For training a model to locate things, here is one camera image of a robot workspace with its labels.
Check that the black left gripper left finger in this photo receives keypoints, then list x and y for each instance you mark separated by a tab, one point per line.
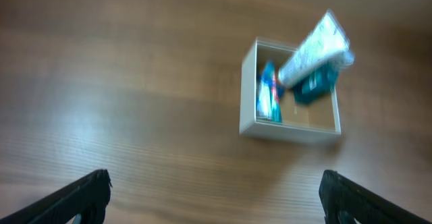
87	197

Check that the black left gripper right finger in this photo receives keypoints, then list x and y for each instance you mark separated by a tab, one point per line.
344	201

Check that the blue white toothbrush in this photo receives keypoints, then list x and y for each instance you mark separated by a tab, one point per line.
263	92

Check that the white lotion tube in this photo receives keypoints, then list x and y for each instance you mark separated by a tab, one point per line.
326	44

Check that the Colgate toothpaste tube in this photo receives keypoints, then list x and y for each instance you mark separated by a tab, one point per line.
275	108

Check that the white cardboard box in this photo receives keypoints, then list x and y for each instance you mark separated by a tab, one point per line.
317	123

